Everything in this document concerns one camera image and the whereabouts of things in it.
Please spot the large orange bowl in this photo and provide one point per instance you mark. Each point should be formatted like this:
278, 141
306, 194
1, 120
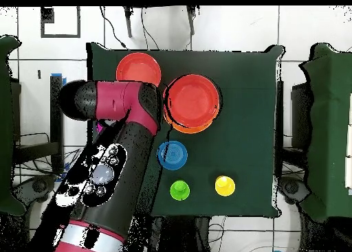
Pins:
192, 130

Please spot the blue bowl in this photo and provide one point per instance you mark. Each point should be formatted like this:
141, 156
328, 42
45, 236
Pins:
174, 155

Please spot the large red bowl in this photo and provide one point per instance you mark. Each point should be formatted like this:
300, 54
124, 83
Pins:
192, 98
138, 68

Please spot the large pink bowl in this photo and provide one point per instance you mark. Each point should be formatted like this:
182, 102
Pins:
99, 127

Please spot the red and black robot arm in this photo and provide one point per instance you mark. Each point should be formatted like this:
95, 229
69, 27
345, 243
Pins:
129, 166

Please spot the green cup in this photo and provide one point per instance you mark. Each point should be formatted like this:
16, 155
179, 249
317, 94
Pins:
179, 190

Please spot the dark green table cloth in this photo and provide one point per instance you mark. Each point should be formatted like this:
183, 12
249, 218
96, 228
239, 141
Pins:
242, 153

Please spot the yellow cup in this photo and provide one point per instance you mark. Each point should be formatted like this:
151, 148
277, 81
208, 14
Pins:
225, 186

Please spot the black table base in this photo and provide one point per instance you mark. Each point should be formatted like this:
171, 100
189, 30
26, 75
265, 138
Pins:
187, 232

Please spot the black upright bar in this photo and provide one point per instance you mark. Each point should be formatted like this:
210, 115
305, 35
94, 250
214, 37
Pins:
279, 112

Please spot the black stand leg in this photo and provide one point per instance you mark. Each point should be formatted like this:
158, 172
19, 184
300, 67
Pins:
128, 24
191, 21

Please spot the black round device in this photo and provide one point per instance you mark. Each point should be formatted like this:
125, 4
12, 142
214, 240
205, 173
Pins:
38, 186
291, 186

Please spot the green cloth covered table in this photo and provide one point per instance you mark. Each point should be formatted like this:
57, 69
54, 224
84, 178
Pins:
330, 98
7, 125

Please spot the black post with blue tape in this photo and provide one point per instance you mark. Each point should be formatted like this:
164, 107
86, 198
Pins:
55, 131

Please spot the black square frame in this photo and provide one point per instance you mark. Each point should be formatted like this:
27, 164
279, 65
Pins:
47, 15

